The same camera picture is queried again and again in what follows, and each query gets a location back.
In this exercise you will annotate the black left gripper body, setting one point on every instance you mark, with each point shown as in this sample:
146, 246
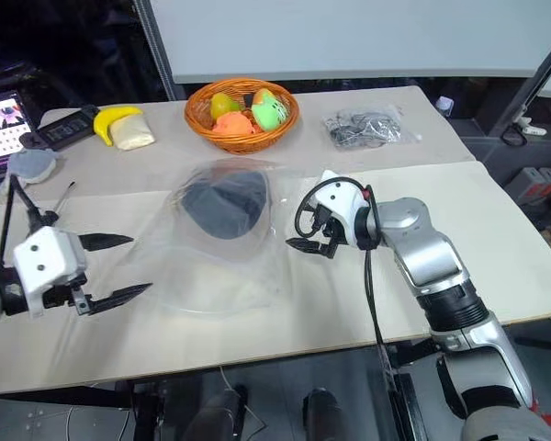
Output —
75, 294

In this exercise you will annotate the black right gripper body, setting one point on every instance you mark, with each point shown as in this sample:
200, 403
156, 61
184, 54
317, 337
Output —
336, 232

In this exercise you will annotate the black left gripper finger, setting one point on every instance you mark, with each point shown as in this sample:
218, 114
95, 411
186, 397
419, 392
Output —
119, 296
105, 240

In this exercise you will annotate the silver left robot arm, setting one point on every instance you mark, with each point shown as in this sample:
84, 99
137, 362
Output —
8, 292

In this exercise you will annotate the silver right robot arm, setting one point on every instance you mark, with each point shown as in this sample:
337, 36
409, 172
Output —
424, 257

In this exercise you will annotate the clear plastic bag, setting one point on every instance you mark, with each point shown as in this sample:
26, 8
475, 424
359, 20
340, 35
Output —
174, 271

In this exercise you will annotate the dark grey cloth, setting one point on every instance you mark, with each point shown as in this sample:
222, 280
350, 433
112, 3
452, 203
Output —
229, 206

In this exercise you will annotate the grey round cloth pad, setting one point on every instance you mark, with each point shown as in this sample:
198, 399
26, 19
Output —
32, 164

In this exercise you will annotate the yellow toy banana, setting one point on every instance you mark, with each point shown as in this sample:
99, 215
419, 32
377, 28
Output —
105, 121

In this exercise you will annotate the black flat device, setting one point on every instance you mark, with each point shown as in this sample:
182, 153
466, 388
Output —
66, 127

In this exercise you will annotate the orange wicker basket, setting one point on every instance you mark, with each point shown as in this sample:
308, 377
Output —
239, 140

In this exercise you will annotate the orange toy fruit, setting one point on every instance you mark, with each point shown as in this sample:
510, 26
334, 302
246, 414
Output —
233, 124

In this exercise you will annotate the yellow-green toy pear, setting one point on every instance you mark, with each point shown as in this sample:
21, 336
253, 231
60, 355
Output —
224, 105

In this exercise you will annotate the small white object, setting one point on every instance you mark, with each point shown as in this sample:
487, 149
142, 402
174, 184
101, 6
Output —
444, 105

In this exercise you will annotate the white whiteboard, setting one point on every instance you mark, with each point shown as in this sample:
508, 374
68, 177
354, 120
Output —
349, 37

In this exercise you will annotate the grey whiteboard stand leg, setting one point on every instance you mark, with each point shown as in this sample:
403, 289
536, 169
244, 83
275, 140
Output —
158, 50
535, 87

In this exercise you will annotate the grey and red power strip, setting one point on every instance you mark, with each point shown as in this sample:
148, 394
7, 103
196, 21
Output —
535, 184

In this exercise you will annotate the white power strip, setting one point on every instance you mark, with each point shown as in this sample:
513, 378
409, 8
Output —
531, 126

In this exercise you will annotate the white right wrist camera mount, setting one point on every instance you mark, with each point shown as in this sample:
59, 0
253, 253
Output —
342, 202

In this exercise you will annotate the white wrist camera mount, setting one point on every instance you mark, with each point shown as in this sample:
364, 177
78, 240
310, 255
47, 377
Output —
46, 257
342, 202

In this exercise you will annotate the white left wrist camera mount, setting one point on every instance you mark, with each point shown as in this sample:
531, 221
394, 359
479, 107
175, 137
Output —
46, 257

